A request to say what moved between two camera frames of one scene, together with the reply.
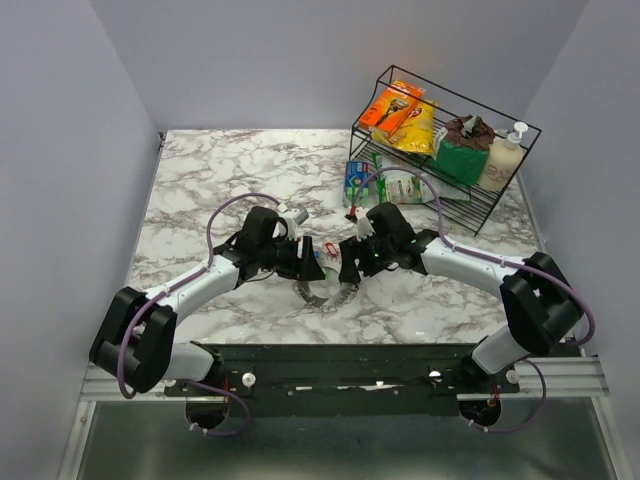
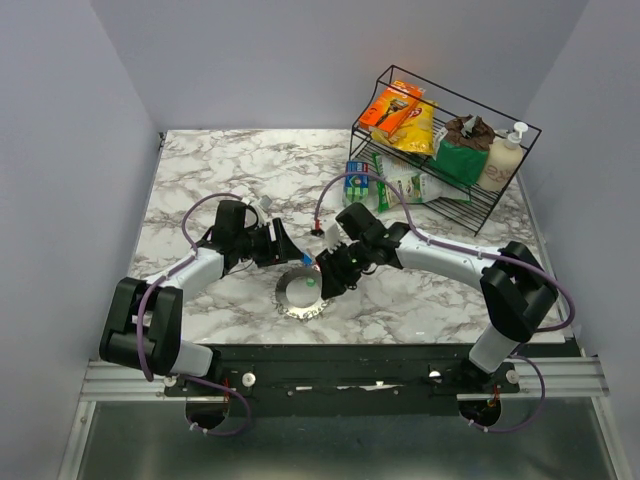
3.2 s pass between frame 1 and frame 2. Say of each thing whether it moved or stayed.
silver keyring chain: moved
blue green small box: stayed
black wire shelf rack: stayed
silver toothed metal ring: moved
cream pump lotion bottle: stayed
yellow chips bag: stayed
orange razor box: stayed
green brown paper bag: stayed
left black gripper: moved
